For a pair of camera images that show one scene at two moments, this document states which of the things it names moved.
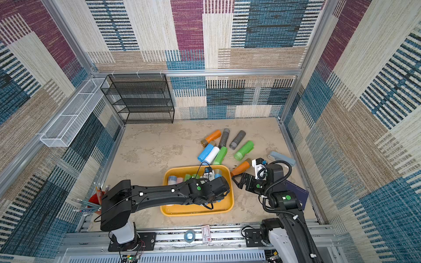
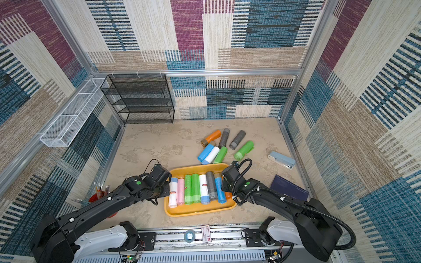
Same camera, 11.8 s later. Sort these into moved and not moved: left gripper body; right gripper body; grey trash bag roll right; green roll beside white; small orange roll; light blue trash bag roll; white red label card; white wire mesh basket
Moved: right gripper body; small orange roll; left gripper body
Not moved: grey trash bag roll right; green roll beside white; light blue trash bag roll; white wire mesh basket; white red label card
